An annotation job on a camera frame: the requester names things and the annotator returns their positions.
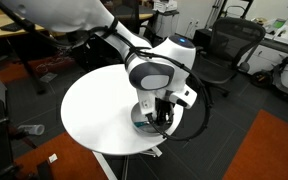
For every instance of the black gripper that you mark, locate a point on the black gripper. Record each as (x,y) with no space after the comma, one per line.
(163,111)

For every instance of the green marker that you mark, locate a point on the green marker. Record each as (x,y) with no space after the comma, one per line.
(140,124)

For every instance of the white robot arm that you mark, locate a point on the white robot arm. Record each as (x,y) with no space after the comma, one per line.
(157,73)

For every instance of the grey bowl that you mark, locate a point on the grey bowl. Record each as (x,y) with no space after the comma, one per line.
(151,128)

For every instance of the round white table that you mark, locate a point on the round white table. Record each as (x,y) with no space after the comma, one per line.
(97,112)

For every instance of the white cabinet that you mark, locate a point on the white cabinet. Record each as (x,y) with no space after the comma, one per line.
(166,17)

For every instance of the black mesh office chair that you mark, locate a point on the black mesh office chair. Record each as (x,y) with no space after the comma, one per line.
(230,39)

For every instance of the black electric scooter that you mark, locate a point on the black electric scooter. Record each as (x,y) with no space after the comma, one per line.
(265,78)

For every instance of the clear plastic bottle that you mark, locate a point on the clear plastic bottle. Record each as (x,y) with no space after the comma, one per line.
(33,129)

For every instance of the black keyboard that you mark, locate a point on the black keyboard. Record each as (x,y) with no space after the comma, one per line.
(12,27)

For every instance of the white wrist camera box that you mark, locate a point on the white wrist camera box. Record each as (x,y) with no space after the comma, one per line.
(185,97)

